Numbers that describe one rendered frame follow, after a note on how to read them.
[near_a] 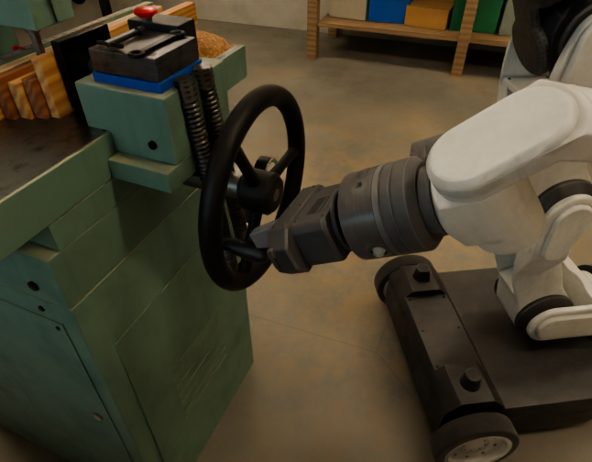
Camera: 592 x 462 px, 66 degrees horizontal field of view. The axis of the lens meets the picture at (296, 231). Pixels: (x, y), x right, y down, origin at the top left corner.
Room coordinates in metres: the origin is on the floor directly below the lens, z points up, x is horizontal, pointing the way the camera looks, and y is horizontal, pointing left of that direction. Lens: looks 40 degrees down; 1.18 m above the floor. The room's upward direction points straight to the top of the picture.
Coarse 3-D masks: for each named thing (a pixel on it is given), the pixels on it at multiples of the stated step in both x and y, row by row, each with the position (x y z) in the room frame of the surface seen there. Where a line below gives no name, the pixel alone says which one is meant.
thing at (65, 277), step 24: (144, 192) 0.56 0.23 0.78; (168, 192) 0.61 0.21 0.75; (120, 216) 0.51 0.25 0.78; (144, 216) 0.55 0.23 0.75; (72, 240) 0.44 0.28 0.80; (96, 240) 0.47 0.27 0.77; (120, 240) 0.50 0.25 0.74; (0, 264) 0.44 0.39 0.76; (24, 264) 0.42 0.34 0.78; (48, 264) 0.40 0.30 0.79; (72, 264) 0.42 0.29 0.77; (96, 264) 0.45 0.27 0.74; (24, 288) 0.43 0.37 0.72; (48, 288) 0.41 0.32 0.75; (72, 288) 0.41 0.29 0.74
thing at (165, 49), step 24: (144, 24) 0.63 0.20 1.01; (168, 24) 0.61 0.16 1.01; (192, 24) 0.64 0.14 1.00; (96, 48) 0.55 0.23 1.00; (168, 48) 0.55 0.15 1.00; (192, 48) 0.58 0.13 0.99; (96, 72) 0.55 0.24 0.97; (120, 72) 0.54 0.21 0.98; (144, 72) 0.52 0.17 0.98; (168, 72) 0.53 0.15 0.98
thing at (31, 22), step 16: (0, 0) 0.63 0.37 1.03; (16, 0) 0.62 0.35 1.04; (32, 0) 0.62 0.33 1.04; (48, 0) 0.64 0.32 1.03; (64, 0) 0.67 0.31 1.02; (0, 16) 0.63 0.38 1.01; (16, 16) 0.62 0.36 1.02; (32, 16) 0.61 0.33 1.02; (48, 16) 0.63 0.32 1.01; (64, 16) 0.66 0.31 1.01; (32, 32) 0.65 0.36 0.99
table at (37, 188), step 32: (0, 128) 0.54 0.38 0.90; (32, 128) 0.54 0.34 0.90; (64, 128) 0.54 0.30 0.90; (96, 128) 0.54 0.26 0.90; (0, 160) 0.46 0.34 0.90; (32, 160) 0.46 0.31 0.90; (64, 160) 0.46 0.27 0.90; (96, 160) 0.50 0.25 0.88; (128, 160) 0.51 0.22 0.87; (192, 160) 0.53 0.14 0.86; (0, 192) 0.40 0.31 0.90; (32, 192) 0.41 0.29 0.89; (64, 192) 0.45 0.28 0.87; (0, 224) 0.37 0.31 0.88; (32, 224) 0.40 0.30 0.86; (0, 256) 0.36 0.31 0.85
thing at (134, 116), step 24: (216, 72) 0.61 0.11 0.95; (96, 96) 0.54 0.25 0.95; (120, 96) 0.52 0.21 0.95; (144, 96) 0.51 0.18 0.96; (168, 96) 0.51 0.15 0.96; (96, 120) 0.54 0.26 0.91; (120, 120) 0.53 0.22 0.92; (144, 120) 0.51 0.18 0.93; (168, 120) 0.50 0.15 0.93; (120, 144) 0.53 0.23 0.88; (144, 144) 0.52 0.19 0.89; (168, 144) 0.50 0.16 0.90
